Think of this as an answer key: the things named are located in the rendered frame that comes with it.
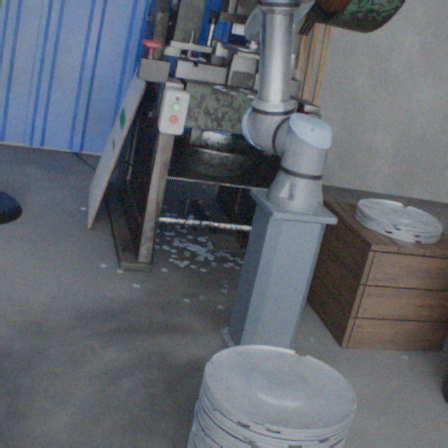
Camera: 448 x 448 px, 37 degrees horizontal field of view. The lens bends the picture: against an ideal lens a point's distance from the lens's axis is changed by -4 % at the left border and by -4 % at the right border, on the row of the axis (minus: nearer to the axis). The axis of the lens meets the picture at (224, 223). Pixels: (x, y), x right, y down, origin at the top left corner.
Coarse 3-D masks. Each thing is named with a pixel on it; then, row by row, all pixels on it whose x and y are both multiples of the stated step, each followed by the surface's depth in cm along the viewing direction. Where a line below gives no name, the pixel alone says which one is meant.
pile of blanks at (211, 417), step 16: (208, 400) 122; (208, 416) 122; (224, 416) 119; (352, 416) 122; (192, 432) 129; (208, 432) 121; (224, 432) 117; (240, 432) 116; (256, 432) 115; (272, 432) 115; (288, 432) 113; (320, 432) 115; (336, 432) 118
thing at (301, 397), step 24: (216, 360) 132; (240, 360) 133; (264, 360) 135; (288, 360) 137; (312, 360) 139; (216, 384) 123; (240, 384) 125; (264, 384) 125; (288, 384) 127; (312, 384) 130; (336, 384) 131; (240, 408) 117; (264, 408) 119; (288, 408) 120; (312, 408) 122; (336, 408) 123; (312, 432) 114
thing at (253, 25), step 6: (300, 6) 215; (306, 6) 217; (258, 12) 201; (300, 12) 218; (306, 12) 221; (252, 18) 202; (258, 18) 205; (294, 18) 220; (300, 18) 222; (246, 24) 204; (252, 24) 206; (258, 24) 208; (246, 30) 207; (252, 30) 210; (258, 30) 212; (246, 36) 211; (252, 36) 214; (258, 36) 216
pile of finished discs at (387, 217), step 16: (368, 208) 221; (384, 208) 223; (400, 208) 230; (416, 208) 232; (368, 224) 214; (384, 224) 209; (400, 224) 211; (416, 224) 215; (432, 224) 219; (416, 240) 211; (432, 240) 214
